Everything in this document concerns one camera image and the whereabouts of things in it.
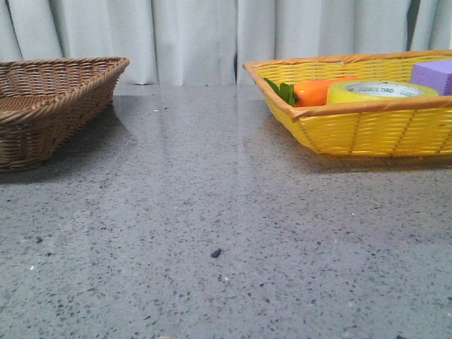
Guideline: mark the yellow-green tape roll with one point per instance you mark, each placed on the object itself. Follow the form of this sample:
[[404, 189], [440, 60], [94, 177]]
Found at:
[[367, 90]]

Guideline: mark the orange toy carrot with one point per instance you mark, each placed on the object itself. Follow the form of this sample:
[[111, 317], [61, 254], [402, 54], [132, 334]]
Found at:
[[305, 93]]

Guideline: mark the white curtain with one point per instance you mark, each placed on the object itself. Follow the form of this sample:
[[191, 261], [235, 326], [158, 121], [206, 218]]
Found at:
[[207, 42]]

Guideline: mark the brown wicker basket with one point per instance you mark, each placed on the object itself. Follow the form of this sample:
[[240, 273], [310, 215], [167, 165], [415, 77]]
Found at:
[[46, 101]]

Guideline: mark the yellow woven basket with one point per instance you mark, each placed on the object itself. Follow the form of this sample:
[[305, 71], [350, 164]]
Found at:
[[389, 128]]

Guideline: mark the purple foam block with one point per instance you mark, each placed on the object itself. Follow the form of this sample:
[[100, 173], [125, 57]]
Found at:
[[433, 74]]

